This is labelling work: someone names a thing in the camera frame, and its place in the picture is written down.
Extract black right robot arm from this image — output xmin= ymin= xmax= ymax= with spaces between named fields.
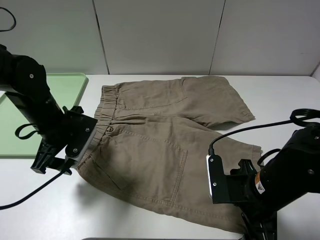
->
xmin=206 ymin=126 xmax=320 ymax=240

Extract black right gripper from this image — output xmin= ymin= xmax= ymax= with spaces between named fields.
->
xmin=225 ymin=159 xmax=278 ymax=240

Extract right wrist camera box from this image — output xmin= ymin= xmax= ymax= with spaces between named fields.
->
xmin=206 ymin=155 xmax=231 ymax=204

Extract khaki shorts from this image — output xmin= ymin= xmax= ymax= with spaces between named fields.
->
xmin=77 ymin=76 xmax=255 ymax=234

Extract black right camera cable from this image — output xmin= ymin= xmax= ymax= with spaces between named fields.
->
xmin=208 ymin=108 xmax=320 ymax=157

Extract black left camera cable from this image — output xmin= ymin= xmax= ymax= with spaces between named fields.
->
xmin=0 ymin=159 xmax=72 ymax=211

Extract black camera cable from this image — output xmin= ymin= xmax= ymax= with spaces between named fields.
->
xmin=208 ymin=108 xmax=320 ymax=157
xmin=0 ymin=159 xmax=72 ymax=211

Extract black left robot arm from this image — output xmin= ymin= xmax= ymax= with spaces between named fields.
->
xmin=0 ymin=45 xmax=98 ymax=175

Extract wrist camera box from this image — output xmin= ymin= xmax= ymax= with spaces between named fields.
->
xmin=65 ymin=115 xmax=98 ymax=168
xmin=206 ymin=155 xmax=231 ymax=204

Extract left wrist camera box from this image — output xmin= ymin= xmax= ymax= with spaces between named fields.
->
xmin=65 ymin=115 xmax=98 ymax=168

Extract green plastic tray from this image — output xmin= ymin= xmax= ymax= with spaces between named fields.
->
xmin=0 ymin=73 xmax=88 ymax=159

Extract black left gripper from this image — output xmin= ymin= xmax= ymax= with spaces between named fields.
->
xmin=30 ymin=106 xmax=91 ymax=174

